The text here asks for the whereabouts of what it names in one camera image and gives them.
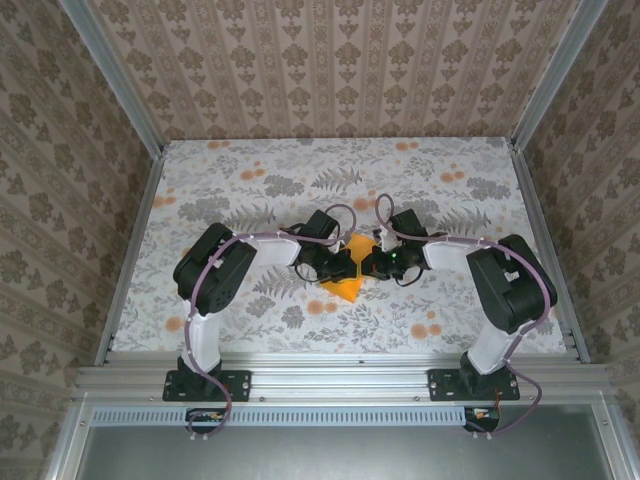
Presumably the orange square paper sheet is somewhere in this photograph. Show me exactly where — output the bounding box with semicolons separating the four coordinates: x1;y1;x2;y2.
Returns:
319;233;379;305

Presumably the grey metal sheet panel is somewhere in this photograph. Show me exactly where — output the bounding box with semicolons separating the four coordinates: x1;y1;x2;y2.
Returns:
74;424;619;480

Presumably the floral patterned table cover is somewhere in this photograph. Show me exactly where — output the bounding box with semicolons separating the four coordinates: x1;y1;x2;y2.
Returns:
112;138;569;354

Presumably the black connector board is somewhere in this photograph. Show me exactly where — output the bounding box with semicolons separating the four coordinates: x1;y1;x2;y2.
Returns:
462;405;501;434
185;407;227;435

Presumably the aluminium front frame rail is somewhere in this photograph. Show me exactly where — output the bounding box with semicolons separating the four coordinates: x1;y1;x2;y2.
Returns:
74;352;609;402

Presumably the aluminium table side rail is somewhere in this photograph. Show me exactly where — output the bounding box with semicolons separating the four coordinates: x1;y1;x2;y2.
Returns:
509;144;591;364
94;149;166;366

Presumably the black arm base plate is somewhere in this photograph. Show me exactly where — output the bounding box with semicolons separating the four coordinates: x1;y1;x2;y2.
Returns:
428;367;521;403
162;368;252;403

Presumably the white slotted cable duct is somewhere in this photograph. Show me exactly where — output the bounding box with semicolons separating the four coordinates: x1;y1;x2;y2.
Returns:
92;405;469;427

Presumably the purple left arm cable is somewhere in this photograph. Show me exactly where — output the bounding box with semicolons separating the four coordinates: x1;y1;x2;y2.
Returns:
183;202;358;442

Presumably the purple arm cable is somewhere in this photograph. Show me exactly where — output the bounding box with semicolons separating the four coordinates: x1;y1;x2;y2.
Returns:
183;202;358;442
374;193;559;441

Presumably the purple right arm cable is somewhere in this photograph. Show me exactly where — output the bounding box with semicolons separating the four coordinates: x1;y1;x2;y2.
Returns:
374;193;559;441

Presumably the aluminium upright post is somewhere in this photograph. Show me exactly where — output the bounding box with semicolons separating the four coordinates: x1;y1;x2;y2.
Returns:
57;0;166;159
509;0;609;151

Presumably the aluminium lower frame bar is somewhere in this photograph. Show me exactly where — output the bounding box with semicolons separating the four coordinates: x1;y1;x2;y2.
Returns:
43;394;96;480
592;402;632;480

